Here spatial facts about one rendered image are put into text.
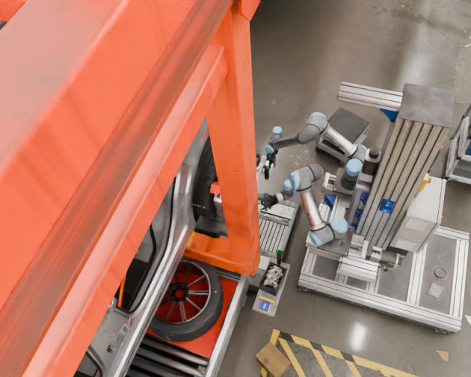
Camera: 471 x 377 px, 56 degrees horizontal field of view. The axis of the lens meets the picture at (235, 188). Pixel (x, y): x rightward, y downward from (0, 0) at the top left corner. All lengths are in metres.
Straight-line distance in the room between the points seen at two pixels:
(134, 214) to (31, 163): 0.85
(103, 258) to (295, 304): 2.90
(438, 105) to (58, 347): 2.01
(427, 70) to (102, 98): 5.36
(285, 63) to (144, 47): 5.06
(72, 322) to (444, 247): 3.44
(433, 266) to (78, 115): 3.79
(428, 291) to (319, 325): 0.90
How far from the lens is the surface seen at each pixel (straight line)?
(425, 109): 2.44
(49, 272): 0.92
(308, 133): 3.24
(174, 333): 3.42
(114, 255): 1.19
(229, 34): 1.56
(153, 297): 3.09
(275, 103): 5.10
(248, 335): 3.88
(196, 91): 1.45
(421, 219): 3.02
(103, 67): 0.44
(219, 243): 3.33
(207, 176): 3.19
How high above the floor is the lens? 3.77
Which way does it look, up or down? 58 degrees down
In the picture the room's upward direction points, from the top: 7 degrees counter-clockwise
